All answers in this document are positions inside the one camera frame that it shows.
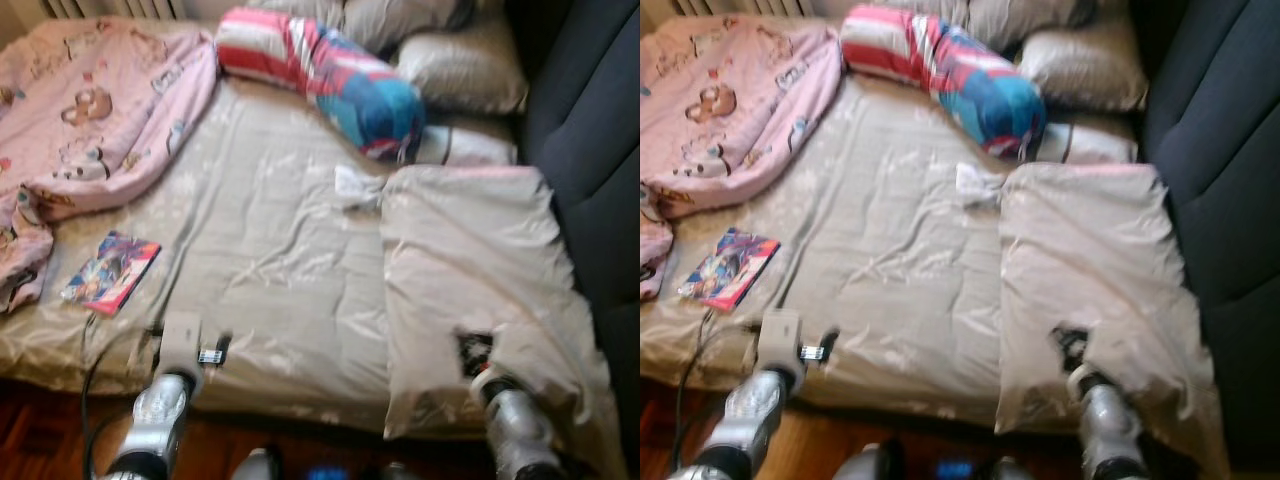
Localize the large grey floral pillow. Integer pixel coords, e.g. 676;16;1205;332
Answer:
994;162;1233;479
379;164;628;479

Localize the colourful comic book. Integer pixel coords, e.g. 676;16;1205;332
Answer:
676;227;782;312
59;231;162;317

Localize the pink cartoon print blanket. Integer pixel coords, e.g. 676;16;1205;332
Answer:
0;17;220;315
640;14;847;303

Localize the bed with grey floral sheet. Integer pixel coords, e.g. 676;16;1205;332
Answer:
640;15;1181;416
0;15;561;421

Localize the silver left robot leg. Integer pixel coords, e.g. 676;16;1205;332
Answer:
833;444;893;480
231;446;283;480

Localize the crumpled white tissue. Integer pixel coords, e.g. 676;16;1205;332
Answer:
333;164;387;212
954;162;1007;209

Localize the white cloth with dark stripe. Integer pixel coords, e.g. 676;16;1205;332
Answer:
416;124;519;167
1038;121;1140;165

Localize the small grey pillow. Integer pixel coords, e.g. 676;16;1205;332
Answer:
1017;15;1150;114
394;15;529;115
966;0;1098;51
343;0;477;53

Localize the red white blue striped pillow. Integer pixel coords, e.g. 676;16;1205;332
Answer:
839;4;1049;163
215;7;427;163

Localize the white radiator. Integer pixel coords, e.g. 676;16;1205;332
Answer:
40;0;191;21
668;0;813;17

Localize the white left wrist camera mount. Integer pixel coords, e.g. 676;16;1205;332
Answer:
759;309;806;375
159;311;205;378

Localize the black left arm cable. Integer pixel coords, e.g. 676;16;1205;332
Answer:
78;318;163;476
678;308;763;476

